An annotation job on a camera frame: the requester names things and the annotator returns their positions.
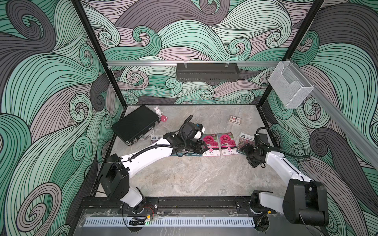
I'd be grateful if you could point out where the hollyhock seed packet pink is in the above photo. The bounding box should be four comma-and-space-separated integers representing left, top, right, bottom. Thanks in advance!
217, 132, 237, 156

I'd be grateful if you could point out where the black wall tray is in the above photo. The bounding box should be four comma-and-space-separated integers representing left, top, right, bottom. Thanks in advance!
176, 64, 240, 82

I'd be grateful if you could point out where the white rabbit figurine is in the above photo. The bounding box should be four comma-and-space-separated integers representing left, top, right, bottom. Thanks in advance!
154, 106, 163, 117

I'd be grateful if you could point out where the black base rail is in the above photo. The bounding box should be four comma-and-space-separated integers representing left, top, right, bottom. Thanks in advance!
78, 196, 314, 216

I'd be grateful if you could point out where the aluminium rail right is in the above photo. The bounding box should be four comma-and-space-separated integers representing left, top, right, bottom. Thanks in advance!
286, 59, 378, 169

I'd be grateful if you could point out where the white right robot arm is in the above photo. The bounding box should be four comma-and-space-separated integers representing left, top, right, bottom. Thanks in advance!
240, 134, 329, 227

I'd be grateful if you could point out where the black corner frame post left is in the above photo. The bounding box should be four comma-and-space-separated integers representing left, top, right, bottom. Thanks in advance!
71, 0, 128, 110

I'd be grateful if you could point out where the white slotted cable duct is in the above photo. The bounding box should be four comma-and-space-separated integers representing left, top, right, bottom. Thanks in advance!
83, 217, 255, 228

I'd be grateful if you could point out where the mixed daisy flower seed packet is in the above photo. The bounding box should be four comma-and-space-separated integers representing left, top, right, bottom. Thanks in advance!
237, 132, 255, 154

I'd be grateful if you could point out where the black corner frame post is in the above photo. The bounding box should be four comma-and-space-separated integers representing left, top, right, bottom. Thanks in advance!
71, 0, 128, 110
257, 0, 324, 110

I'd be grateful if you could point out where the black metal case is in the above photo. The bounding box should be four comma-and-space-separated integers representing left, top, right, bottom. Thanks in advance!
112, 105, 160, 146

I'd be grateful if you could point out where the clear acrylic wall holder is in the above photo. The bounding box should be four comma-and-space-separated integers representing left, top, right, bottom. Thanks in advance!
268, 61, 314, 109

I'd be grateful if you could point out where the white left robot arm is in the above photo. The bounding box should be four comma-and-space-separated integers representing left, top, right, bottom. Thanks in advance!
97, 120, 209, 213

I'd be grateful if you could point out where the pink mushroom toy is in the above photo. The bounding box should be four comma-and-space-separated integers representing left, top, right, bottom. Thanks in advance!
160, 115, 168, 122

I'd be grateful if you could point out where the pink cosmos seed packet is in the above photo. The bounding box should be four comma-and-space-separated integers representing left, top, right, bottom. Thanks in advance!
150, 135, 163, 145
174, 151, 202, 157

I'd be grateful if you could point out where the aluminium rail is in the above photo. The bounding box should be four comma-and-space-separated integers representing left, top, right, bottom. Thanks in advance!
286, 59, 378, 169
107, 60, 279, 67

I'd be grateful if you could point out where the black corner frame post right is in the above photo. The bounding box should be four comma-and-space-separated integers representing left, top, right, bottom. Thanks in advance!
257, 0, 324, 110

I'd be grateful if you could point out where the aluminium rail back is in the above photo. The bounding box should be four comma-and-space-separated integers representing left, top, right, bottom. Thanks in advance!
107, 60, 279, 67

